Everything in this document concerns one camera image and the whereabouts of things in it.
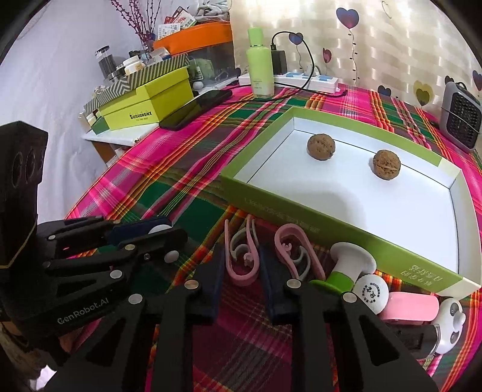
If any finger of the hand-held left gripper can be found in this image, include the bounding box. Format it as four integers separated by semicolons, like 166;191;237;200
43;226;189;291
36;216;174;249

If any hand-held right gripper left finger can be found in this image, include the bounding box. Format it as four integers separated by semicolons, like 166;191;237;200
45;244;227;392

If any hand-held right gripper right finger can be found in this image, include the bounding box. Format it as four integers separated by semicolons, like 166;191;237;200
260;245;439;392

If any pink and grey clip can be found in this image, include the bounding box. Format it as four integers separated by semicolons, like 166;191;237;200
224;214;260;285
274;223;326;283

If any white and green mushroom-shaped tool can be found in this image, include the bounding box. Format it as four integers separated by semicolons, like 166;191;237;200
309;242;378;298

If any green and white box tray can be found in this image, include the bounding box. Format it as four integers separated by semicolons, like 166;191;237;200
220;106;482;298

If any black rectangular stamp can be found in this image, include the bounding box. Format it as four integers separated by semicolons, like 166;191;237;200
392;323;439;360

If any white panda-shaped gadget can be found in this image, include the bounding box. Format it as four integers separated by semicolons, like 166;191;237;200
431;298;467;355

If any pink plaid tablecloth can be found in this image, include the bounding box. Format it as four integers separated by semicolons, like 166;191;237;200
64;85;482;392

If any white side table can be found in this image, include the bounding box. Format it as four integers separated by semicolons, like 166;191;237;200
81;113;151;147

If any white ping pong ball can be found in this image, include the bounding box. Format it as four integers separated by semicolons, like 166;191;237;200
352;274;390;313

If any lime green shoebox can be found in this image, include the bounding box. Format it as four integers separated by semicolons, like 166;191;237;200
99;67;194;131

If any black smartphone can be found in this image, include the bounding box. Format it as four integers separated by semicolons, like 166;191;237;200
159;90;233;131

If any brown walnut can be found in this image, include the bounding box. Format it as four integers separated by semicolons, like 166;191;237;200
307;134;336;162
372;150;401;184

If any dark glass jar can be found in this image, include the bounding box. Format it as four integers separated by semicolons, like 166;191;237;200
95;46;117;81

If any patterned striped box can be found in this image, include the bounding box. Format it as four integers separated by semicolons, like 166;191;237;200
83;53;191;114

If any clear plastic box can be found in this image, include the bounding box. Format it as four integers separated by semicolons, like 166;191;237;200
188;41;242;84

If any green lotion bottle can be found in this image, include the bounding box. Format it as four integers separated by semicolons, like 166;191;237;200
246;27;275;99

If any white and blue power strip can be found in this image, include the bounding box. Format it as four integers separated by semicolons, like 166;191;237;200
238;70;340;94

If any orange tray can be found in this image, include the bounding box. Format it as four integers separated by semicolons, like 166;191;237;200
152;21;234;57

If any stack of printed cards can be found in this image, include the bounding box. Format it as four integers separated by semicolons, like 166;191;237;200
157;5;197;39

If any black charger plug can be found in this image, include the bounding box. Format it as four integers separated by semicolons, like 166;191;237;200
271;50;289;75

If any white cloth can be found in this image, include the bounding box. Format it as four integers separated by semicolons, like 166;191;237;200
195;0;231;21

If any grey desktop heater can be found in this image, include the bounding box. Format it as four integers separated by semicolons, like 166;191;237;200
440;81;482;151

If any heart print curtain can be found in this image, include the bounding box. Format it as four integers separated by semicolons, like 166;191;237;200
230;0;482;117

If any black charging cable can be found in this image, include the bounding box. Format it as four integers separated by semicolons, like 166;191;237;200
270;31;347;99

